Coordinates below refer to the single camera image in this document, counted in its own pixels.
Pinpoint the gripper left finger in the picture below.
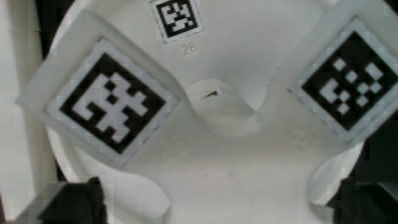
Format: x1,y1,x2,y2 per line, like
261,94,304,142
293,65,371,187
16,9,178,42
14,176,108,224

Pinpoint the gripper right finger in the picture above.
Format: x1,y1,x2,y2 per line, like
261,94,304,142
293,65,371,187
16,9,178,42
327,178,398,224

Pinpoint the white cross-shaped table base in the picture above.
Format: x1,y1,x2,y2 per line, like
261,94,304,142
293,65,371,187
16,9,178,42
18,0,398,224

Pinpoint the white round table top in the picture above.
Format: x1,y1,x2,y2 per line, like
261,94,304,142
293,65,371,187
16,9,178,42
51,0,361,224

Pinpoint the white cylindrical table leg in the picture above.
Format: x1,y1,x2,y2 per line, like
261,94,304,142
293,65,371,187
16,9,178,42
187,79,263,138

